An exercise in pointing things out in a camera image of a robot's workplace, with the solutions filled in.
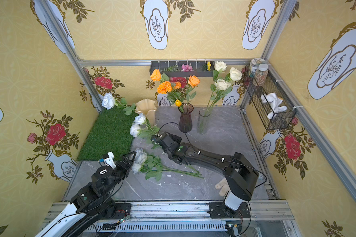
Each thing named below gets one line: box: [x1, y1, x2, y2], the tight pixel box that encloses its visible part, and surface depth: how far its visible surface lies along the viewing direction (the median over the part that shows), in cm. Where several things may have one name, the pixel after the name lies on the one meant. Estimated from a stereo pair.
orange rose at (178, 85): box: [175, 81, 182, 90], surface depth 87 cm
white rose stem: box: [199, 60, 243, 133], surface depth 83 cm
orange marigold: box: [157, 80, 173, 95], surface depth 75 cm
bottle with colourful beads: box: [255, 63, 269, 87], surface depth 81 cm
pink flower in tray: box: [180, 63, 194, 72], surface depth 90 cm
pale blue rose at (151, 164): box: [132, 148, 205, 182], surface depth 89 cm
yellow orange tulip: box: [175, 99, 183, 107], surface depth 83 cm
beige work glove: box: [215, 177, 230, 197], surface depth 83 cm
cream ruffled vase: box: [135, 98, 158, 125], surface depth 97 cm
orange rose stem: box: [186, 75, 201, 103], surface depth 87 cm
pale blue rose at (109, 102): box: [101, 92, 137, 116], surface depth 75 cm
